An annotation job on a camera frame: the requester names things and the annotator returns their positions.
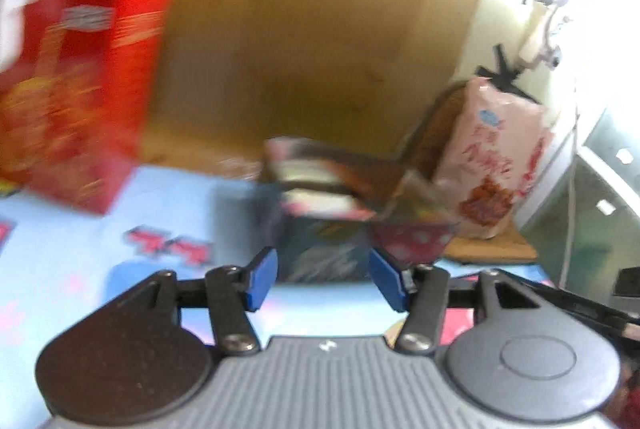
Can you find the wooden headboard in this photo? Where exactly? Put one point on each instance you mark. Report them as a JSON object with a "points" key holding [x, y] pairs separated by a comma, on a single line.
{"points": [[300, 34]]}

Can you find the dark tin box with sheep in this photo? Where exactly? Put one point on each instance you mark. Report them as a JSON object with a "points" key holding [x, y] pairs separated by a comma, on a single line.
{"points": [[345, 179]]}

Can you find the printed blue pink blanket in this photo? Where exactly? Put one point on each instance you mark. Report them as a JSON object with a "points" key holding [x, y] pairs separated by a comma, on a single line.
{"points": [[75, 249]]}

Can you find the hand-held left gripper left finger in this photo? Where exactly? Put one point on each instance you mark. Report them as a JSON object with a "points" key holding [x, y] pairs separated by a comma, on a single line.
{"points": [[261, 279]]}

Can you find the grey green cabinet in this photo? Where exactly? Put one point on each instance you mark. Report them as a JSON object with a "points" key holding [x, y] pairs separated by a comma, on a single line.
{"points": [[595, 209]]}

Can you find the woven wooden mat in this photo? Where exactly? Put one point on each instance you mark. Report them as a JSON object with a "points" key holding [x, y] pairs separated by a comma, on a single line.
{"points": [[492, 249]]}

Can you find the pink snack bag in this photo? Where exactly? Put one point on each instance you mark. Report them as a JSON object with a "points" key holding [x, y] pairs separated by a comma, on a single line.
{"points": [[492, 159]]}

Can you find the red gift box gold print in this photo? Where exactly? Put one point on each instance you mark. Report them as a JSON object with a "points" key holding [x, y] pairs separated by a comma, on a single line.
{"points": [[80, 99]]}

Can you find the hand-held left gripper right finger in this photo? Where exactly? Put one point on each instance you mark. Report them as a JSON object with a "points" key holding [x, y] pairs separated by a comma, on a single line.
{"points": [[387, 279]]}

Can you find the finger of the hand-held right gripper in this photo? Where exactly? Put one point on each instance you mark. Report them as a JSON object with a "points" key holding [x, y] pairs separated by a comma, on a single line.
{"points": [[590, 309]]}

